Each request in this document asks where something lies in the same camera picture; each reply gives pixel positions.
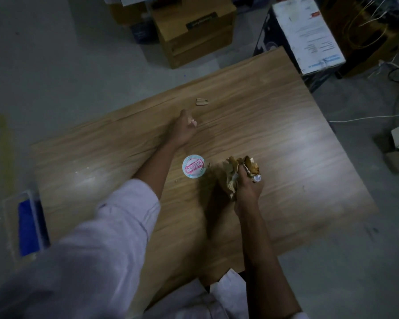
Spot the person's right hand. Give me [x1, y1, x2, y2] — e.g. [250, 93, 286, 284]
[233, 164, 265, 214]

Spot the person's left hand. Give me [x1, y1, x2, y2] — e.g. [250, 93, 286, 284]
[168, 109, 199, 149]

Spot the pile of cardboard paper scraps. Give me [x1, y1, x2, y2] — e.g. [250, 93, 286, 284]
[223, 155, 262, 201]

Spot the round white foil lid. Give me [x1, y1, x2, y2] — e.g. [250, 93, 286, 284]
[182, 154, 205, 180]

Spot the person's right forearm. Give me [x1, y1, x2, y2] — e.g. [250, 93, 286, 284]
[234, 202, 302, 319]

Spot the person's left forearm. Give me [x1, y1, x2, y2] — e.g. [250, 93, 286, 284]
[133, 142, 183, 200]

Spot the wooden table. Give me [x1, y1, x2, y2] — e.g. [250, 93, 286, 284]
[30, 46, 379, 317]

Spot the dark blue small box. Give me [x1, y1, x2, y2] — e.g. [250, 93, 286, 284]
[129, 18, 159, 44]

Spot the small brown cardboard box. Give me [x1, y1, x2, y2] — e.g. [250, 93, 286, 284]
[108, 1, 148, 26]

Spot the light denim shirt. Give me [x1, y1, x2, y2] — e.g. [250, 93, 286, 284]
[0, 178, 310, 319]

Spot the black box with white label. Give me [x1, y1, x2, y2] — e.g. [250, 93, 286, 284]
[252, 0, 347, 94]

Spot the blue cloth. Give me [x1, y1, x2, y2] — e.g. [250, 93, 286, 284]
[18, 199, 50, 257]

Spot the clear plastic box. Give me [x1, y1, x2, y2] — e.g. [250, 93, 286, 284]
[0, 191, 51, 264]

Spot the large brown cardboard box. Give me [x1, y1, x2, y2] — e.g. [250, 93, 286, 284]
[321, 0, 399, 79]

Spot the brown cardboard box with handle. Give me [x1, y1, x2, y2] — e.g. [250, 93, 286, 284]
[148, 0, 237, 70]

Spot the white cable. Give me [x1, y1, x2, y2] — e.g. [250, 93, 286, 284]
[329, 111, 399, 124]

